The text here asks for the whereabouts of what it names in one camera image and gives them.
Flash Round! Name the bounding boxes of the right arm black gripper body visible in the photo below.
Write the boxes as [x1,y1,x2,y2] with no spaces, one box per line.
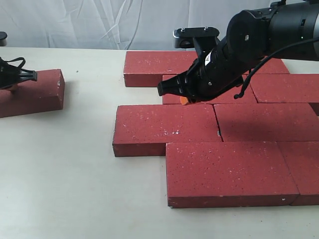
[186,38,265,103]

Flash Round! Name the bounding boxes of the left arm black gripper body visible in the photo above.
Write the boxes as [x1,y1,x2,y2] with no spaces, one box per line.
[0,58,20,90]

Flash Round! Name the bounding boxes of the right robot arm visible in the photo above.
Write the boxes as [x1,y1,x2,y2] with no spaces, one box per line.
[157,0,319,104]

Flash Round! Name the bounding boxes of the right second-row red brick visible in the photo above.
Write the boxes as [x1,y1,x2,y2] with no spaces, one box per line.
[250,74,319,115]

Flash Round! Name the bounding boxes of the right third-row red brick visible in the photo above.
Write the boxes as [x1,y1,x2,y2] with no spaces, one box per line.
[214,103,319,142]

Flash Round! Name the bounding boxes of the front large red brick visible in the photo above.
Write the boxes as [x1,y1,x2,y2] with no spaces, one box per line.
[166,141,300,208]

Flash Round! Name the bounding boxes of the white backdrop cloth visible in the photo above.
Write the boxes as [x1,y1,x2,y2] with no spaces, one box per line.
[0,0,270,50]

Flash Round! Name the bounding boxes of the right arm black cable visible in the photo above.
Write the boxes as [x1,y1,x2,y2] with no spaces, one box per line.
[233,37,319,100]

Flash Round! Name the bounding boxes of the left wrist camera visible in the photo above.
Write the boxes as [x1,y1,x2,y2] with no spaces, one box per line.
[0,31,7,47]

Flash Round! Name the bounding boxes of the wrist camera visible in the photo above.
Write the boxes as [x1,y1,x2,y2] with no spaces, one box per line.
[0,31,7,47]
[173,27,220,58]

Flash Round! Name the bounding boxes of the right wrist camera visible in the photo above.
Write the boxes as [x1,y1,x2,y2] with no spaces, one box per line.
[173,27,220,58]

